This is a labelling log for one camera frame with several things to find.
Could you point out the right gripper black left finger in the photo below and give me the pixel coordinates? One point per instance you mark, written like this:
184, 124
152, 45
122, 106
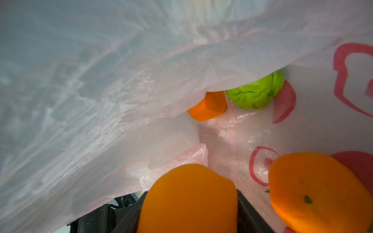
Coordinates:
128, 213

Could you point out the small green lime fruit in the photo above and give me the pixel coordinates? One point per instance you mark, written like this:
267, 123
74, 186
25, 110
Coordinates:
259, 94

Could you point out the pink plastic bag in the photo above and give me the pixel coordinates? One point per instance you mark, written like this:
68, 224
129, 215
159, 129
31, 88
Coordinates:
95, 94

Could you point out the orange fruit in bag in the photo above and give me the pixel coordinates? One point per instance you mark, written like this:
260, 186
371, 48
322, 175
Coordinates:
213, 105

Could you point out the orange tangerine fruit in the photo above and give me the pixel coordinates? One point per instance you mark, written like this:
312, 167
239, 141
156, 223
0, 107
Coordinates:
190, 199

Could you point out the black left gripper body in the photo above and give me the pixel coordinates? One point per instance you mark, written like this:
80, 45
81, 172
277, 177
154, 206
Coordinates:
105, 218

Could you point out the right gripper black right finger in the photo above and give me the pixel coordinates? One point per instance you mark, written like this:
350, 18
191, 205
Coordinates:
249, 220

